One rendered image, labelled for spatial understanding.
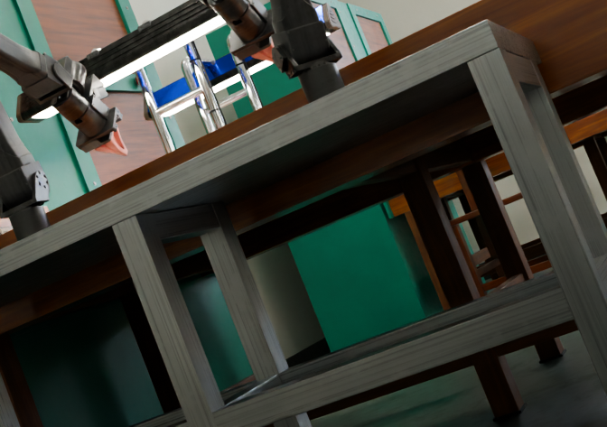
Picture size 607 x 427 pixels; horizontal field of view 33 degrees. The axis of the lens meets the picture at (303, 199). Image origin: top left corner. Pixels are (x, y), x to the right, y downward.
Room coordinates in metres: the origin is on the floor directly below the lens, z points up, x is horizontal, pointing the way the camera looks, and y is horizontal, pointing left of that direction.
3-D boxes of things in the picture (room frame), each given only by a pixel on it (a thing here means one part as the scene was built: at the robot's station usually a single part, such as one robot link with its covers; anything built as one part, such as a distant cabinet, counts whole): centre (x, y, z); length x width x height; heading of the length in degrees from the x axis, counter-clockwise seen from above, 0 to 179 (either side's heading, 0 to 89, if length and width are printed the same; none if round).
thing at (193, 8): (2.27, 0.25, 1.08); 0.62 x 0.08 x 0.07; 67
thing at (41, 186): (1.81, 0.46, 0.77); 0.09 x 0.06 x 0.06; 71
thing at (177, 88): (2.79, 0.03, 1.08); 0.62 x 0.08 x 0.07; 67
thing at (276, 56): (1.58, -0.09, 0.77); 0.09 x 0.06 x 0.06; 111
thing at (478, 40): (1.92, 0.09, 0.65); 1.20 x 0.90 x 0.04; 69
